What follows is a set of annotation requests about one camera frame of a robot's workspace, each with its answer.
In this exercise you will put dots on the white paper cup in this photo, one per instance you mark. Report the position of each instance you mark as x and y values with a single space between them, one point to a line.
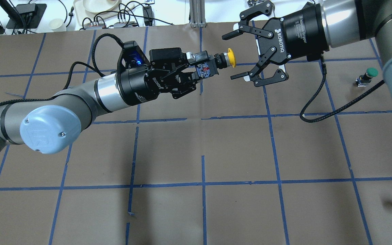
57 25

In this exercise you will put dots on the yellow push button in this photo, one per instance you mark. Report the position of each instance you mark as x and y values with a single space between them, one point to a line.
216 63

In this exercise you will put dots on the green push button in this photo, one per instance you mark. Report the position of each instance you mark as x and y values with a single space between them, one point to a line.
365 79

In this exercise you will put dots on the aluminium frame post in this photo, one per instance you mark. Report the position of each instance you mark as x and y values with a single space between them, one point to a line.
197 14

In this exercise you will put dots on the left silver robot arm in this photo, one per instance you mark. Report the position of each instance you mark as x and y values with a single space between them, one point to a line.
50 125

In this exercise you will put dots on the black power adapter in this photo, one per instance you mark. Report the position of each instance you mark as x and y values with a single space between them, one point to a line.
148 15

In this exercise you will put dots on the black monitor stand base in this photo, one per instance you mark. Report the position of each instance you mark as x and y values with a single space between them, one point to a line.
25 15

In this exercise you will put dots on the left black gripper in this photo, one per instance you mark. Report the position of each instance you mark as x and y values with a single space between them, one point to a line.
135 85

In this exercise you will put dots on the beige round plate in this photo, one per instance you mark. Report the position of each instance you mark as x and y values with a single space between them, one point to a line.
96 6

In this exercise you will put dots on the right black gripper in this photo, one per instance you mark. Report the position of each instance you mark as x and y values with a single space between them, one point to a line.
301 34

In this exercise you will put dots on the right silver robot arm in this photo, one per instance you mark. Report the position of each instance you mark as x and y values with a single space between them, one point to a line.
350 21

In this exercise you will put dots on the beige tray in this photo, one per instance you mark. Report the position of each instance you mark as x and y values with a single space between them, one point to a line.
81 13

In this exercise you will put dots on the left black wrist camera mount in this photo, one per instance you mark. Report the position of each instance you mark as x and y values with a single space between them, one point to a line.
131 56

